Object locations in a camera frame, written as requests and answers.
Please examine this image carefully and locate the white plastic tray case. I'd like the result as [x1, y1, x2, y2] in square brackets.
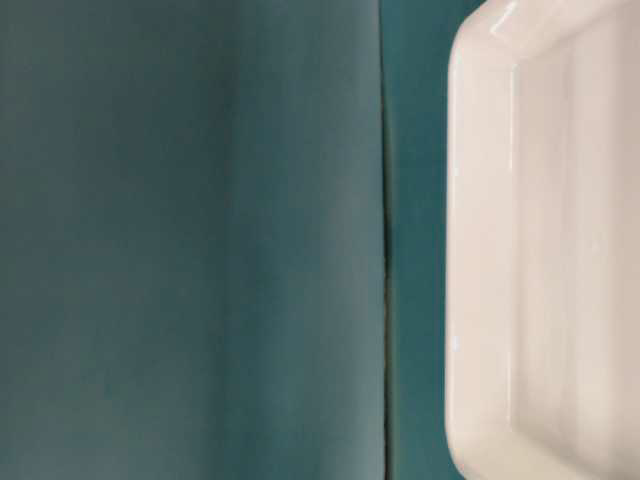
[445, 1, 639, 479]

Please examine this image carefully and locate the teal table cloth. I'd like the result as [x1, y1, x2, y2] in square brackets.
[1, 1, 476, 479]

